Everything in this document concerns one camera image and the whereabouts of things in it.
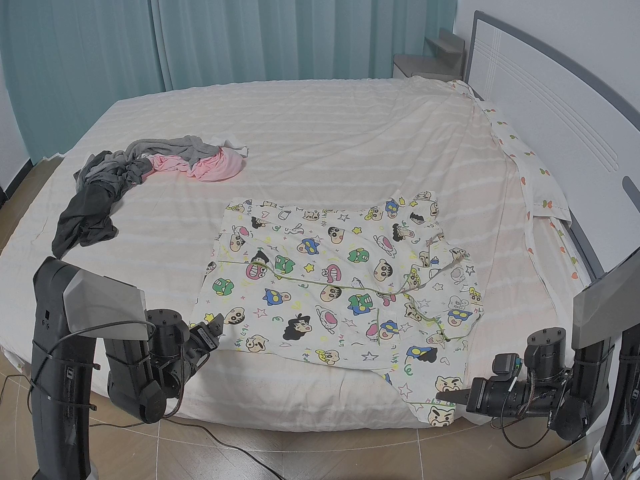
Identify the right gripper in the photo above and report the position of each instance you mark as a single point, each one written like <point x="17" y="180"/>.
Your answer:
<point x="500" y="398"/>

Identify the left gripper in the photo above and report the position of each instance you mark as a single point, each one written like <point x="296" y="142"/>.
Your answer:
<point x="205" y="339"/>

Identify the white printed pyjama top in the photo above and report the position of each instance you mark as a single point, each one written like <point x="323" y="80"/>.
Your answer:
<point x="325" y="278"/>

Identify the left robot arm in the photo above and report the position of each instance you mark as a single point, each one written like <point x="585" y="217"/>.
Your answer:
<point x="60" y="368"/>

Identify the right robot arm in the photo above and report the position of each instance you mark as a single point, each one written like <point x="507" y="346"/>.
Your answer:
<point x="590" y="368"/>

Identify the pile of clothes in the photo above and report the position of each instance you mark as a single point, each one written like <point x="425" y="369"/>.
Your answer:
<point x="220" y="168"/>

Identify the bed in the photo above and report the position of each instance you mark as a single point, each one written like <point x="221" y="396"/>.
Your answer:
<point x="325" y="128"/>

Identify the white printed pillow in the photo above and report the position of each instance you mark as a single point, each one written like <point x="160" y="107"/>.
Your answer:
<point x="530" y="168"/>

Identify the blue-green curtain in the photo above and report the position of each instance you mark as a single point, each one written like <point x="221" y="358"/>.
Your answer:
<point x="300" y="23"/>
<point x="80" y="53"/>

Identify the grey bedside table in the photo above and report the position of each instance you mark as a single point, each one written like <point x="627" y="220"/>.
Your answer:
<point x="425" y="65"/>

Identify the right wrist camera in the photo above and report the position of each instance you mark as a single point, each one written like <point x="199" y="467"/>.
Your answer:
<point x="506" y="365"/>

